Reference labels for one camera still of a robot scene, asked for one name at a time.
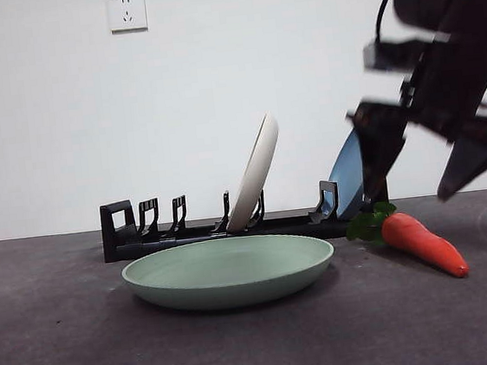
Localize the green plate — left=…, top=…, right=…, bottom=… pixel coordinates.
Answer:
left=118, top=226, right=340, bottom=320

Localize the beige plate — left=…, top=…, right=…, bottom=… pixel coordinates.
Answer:
left=214, top=110, right=291, bottom=233

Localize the white wall socket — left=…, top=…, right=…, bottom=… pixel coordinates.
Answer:
left=107, top=0, right=149, bottom=35

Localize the blue plate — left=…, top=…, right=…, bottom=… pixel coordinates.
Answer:
left=323, top=128, right=370, bottom=221

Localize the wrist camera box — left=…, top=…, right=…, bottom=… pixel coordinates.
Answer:
left=361, top=31, right=454, bottom=75

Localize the orange carrot with green leaves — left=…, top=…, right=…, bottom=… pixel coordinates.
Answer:
left=342, top=192, right=471, bottom=290

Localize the black plate rack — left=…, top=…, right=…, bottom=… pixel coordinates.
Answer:
left=98, top=172, right=393, bottom=264

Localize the black camera cable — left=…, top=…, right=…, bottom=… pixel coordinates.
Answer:
left=371, top=0, right=424, bottom=46

